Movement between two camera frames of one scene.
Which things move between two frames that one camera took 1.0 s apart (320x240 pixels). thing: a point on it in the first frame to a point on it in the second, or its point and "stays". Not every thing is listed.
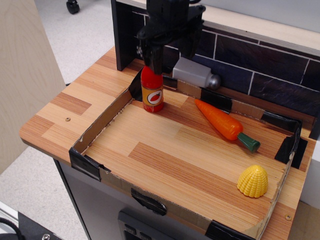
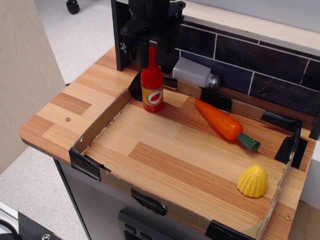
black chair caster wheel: (73, 6) stays
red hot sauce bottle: (152, 90) stays
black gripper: (169, 19) to (133, 20)
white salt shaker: (191, 71) stays
